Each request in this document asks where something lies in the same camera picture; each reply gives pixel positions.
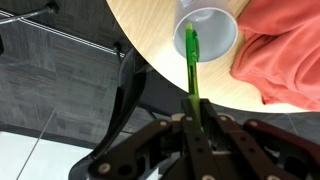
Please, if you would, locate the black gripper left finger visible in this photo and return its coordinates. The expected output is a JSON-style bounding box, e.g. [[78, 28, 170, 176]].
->
[[87, 97, 205, 180]]

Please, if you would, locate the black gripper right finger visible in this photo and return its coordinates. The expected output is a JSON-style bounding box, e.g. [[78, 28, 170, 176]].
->
[[199, 98, 320, 180]]

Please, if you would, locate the green pen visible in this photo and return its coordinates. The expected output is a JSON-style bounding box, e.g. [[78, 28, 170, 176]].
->
[[184, 22, 203, 132]]

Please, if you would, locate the white ceramic mug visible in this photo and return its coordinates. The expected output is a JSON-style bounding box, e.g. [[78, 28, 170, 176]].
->
[[172, 0, 239, 64]]

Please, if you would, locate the black office chair thin backrest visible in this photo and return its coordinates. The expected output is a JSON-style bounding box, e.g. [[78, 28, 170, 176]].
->
[[0, 2, 201, 180]]

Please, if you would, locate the red crumpled cloth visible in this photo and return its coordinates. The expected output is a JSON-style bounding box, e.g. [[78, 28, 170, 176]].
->
[[229, 0, 320, 113]]

